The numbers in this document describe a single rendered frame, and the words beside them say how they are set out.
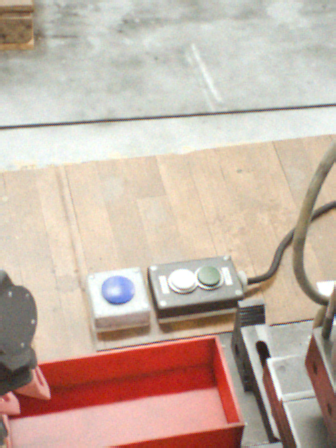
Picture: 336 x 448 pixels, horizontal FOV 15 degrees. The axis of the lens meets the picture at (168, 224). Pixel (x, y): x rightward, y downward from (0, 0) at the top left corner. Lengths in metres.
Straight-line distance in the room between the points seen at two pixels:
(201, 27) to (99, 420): 1.95
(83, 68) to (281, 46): 0.51
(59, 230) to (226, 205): 0.22
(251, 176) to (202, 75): 1.47
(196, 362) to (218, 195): 0.27
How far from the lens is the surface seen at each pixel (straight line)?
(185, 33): 3.21
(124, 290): 1.47
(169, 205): 1.60
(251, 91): 3.08
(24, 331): 1.01
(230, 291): 1.48
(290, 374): 1.17
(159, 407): 1.42
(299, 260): 0.99
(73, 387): 1.43
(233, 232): 1.58
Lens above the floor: 2.11
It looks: 50 degrees down
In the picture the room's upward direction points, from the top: 6 degrees clockwise
